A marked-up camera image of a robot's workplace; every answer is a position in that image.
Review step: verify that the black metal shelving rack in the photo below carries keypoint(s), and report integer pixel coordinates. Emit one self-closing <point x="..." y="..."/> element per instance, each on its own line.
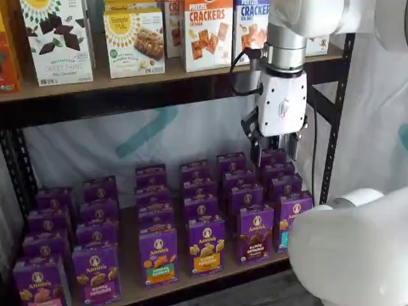
<point x="334" y="127"/>

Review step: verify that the white Sweet Thins box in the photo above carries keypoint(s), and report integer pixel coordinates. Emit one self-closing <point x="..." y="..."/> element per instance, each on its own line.
<point x="57" y="48"/>

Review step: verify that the blue pretzel crackers box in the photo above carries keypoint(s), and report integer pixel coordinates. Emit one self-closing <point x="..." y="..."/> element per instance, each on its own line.
<point x="250" y="28"/>

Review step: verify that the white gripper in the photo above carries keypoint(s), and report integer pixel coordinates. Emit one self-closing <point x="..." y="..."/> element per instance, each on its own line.
<point x="282" y="102"/>

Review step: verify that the purple Annie's box green label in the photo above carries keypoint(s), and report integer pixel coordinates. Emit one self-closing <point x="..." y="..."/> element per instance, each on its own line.
<point x="157" y="255"/>
<point x="156" y="215"/>
<point x="152" y="194"/>
<point x="150" y="174"/>

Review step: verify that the wooden shelf board with Annie's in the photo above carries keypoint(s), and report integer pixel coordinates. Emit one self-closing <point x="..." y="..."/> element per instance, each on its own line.
<point x="127" y="255"/>

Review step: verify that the Simple Mills almond bar box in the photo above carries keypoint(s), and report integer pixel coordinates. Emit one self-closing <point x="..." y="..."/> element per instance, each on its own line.
<point x="127" y="4"/>
<point x="134" y="44"/>

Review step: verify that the purple Annie's box teal label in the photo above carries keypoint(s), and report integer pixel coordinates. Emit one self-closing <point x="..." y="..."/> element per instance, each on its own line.
<point x="291" y="210"/>
<point x="285" y="186"/>
<point x="274" y="156"/>
<point x="277" y="170"/>

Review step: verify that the white plastic sheet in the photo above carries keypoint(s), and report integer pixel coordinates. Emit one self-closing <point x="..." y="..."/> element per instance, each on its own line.
<point x="95" y="137"/>

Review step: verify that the orange Simple Mills box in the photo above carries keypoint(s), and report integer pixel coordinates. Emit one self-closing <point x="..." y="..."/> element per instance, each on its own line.
<point x="8" y="54"/>

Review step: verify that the orange pretzel crackers cheddar box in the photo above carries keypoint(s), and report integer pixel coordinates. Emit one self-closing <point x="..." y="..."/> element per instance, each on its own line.
<point x="207" y="35"/>
<point x="173" y="28"/>

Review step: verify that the purple Annie's box brown patch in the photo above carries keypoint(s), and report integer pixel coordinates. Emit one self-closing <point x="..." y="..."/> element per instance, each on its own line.
<point x="231" y="162"/>
<point x="247" y="197"/>
<point x="237" y="179"/>
<point x="255" y="234"/>

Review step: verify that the purple Annie's box pink label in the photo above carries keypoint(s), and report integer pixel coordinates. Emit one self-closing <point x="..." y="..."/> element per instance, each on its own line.
<point x="35" y="283"/>
<point x="54" y="199"/>
<point x="44" y="247"/>
<point x="48" y="221"/>

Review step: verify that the wooden shelf board with crackers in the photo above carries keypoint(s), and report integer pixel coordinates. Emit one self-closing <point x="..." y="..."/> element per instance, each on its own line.
<point x="134" y="84"/>

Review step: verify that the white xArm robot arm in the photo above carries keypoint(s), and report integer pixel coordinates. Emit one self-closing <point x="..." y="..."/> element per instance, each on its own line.
<point x="350" y="248"/>

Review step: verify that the purple Annie's box yellow label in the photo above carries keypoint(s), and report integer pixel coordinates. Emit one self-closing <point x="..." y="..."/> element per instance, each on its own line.
<point x="198" y="188"/>
<point x="206" y="245"/>
<point x="195" y="170"/>
<point x="201" y="207"/>

